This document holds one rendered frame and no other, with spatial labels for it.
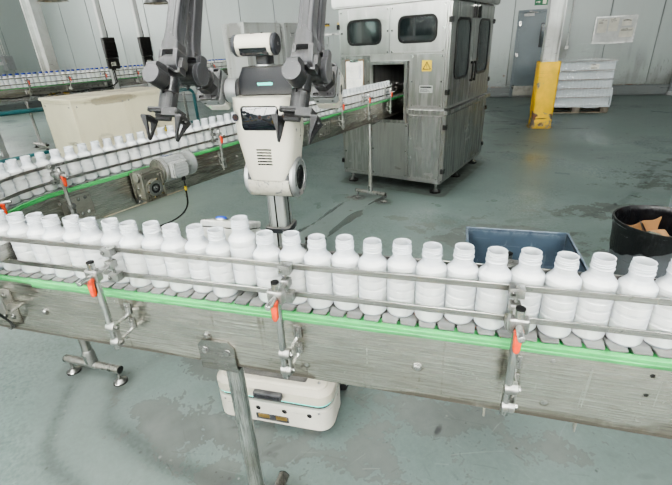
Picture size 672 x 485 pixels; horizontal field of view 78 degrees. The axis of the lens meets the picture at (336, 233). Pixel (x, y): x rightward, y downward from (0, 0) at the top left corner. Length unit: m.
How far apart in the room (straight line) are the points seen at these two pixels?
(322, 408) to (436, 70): 3.38
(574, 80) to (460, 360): 9.42
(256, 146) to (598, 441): 1.81
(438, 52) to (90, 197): 3.28
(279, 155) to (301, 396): 0.97
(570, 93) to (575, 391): 9.39
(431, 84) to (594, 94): 6.27
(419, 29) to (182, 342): 3.82
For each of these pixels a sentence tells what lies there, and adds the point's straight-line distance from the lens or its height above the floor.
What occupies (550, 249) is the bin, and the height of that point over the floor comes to 0.89.
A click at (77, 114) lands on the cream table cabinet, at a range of 4.73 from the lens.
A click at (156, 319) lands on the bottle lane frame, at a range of 1.14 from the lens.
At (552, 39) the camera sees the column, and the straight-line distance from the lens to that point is 8.47.
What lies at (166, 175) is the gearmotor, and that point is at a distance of 2.30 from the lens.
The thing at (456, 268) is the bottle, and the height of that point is 1.13.
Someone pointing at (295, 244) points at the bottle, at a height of 1.15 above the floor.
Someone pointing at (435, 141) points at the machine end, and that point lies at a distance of 4.47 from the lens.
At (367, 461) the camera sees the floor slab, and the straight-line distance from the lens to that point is 1.90.
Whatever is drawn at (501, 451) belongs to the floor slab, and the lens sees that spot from 2.01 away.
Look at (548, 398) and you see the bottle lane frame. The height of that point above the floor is 0.87.
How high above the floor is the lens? 1.53
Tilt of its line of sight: 24 degrees down
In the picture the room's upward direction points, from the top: 3 degrees counter-clockwise
